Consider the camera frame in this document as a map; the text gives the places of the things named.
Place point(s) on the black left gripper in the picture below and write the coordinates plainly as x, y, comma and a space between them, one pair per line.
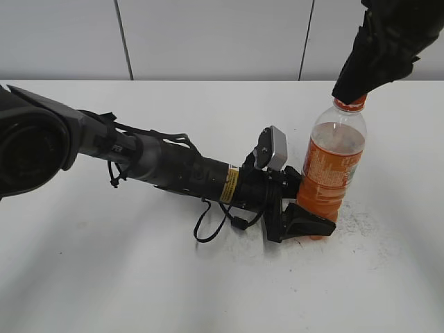
262, 192

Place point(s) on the orange bottle cap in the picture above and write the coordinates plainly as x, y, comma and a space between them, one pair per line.
351, 102

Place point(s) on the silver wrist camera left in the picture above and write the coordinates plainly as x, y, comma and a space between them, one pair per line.
271, 149

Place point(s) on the orange drink plastic bottle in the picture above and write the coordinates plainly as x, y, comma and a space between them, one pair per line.
335, 147

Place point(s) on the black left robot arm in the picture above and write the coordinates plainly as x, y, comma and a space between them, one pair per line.
40, 137

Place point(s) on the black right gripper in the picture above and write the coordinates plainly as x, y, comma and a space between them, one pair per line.
386, 45

